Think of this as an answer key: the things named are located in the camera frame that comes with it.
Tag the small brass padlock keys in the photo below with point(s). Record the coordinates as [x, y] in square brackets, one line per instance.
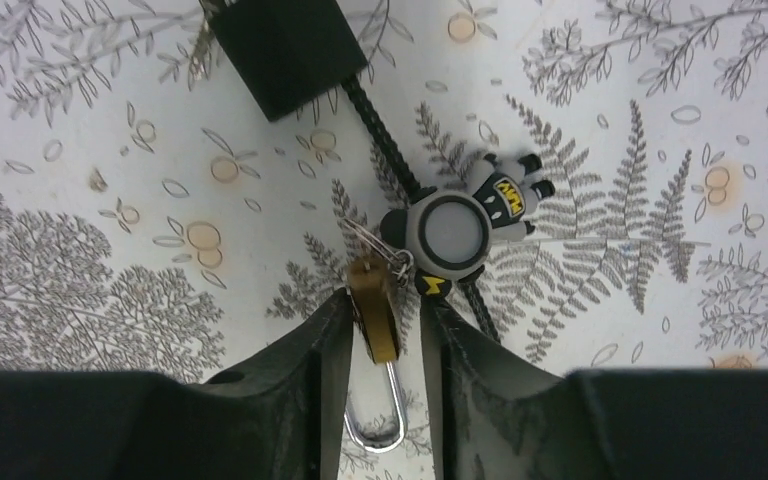
[441, 239]

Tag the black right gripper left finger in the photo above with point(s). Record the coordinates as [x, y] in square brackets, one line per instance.
[276, 415]

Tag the floral table cloth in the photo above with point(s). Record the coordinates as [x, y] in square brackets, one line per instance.
[174, 177]

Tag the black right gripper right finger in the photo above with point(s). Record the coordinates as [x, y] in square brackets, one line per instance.
[494, 415]

